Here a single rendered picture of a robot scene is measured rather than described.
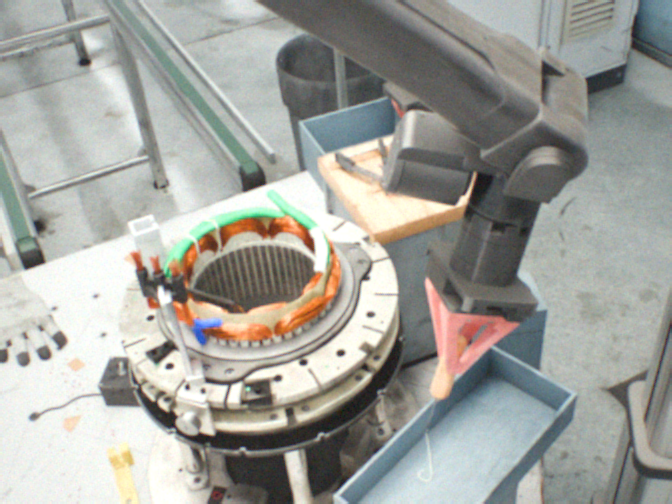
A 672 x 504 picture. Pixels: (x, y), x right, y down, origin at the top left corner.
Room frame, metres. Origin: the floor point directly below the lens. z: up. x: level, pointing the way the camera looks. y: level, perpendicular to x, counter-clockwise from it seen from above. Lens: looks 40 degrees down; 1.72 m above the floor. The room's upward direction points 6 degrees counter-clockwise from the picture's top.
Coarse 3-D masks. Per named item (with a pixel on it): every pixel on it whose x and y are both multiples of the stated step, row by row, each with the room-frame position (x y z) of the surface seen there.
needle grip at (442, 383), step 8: (464, 344) 0.47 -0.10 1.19; (440, 360) 0.47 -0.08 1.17; (440, 368) 0.47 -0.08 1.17; (440, 376) 0.46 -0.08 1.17; (448, 376) 0.46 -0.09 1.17; (432, 384) 0.47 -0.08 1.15; (440, 384) 0.46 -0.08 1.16; (448, 384) 0.46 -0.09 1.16; (432, 392) 0.46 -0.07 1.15; (440, 392) 0.46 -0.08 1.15; (448, 392) 0.46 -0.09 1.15
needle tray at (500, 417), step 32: (480, 384) 0.56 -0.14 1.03; (512, 384) 0.56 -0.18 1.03; (544, 384) 0.53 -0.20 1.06; (416, 416) 0.50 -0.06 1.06; (448, 416) 0.53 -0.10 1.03; (480, 416) 0.52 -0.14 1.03; (512, 416) 0.52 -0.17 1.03; (544, 416) 0.51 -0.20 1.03; (384, 448) 0.47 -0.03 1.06; (416, 448) 0.49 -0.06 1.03; (448, 448) 0.49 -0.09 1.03; (480, 448) 0.48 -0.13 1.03; (512, 448) 0.48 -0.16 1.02; (544, 448) 0.47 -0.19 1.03; (352, 480) 0.43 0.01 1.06; (384, 480) 0.46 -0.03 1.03; (416, 480) 0.45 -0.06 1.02; (448, 480) 0.45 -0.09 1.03; (480, 480) 0.45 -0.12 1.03; (512, 480) 0.43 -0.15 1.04
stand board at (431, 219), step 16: (368, 144) 1.00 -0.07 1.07; (320, 160) 0.98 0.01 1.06; (368, 160) 0.96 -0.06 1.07; (336, 176) 0.93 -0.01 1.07; (352, 176) 0.93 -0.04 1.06; (336, 192) 0.92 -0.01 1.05; (352, 192) 0.89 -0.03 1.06; (368, 192) 0.89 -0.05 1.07; (352, 208) 0.86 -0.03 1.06; (368, 208) 0.85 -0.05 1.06; (384, 208) 0.85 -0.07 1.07; (400, 208) 0.84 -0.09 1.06; (416, 208) 0.84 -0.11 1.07; (432, 208) 0.83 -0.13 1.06; (448, 208) 0.83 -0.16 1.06; (368, 224) 0.82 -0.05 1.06; (384, 224) 0.81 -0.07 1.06; (400, 224) 0.81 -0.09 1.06; (416, 224) 0.81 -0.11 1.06; (432, 224) 0.82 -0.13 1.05; (384, 240) 0.80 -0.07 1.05
